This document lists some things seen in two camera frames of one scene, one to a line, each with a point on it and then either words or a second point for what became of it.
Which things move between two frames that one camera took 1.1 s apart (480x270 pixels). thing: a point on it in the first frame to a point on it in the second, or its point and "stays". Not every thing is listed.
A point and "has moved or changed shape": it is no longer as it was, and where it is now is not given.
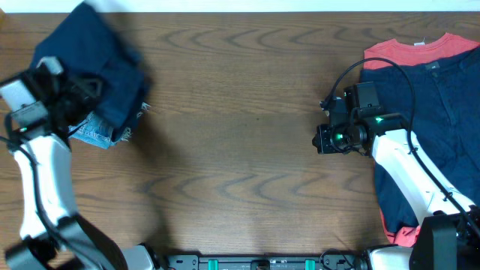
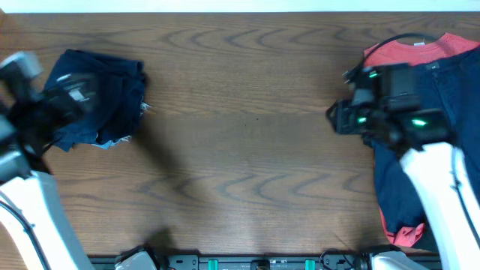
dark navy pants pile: x=439 y=102 stays
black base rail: x=331 y=261 stays
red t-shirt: x=391 y=53 stays
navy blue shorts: x=87 y=44 has moved or changed shape
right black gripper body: x=337 y=139 to x=364 y=120
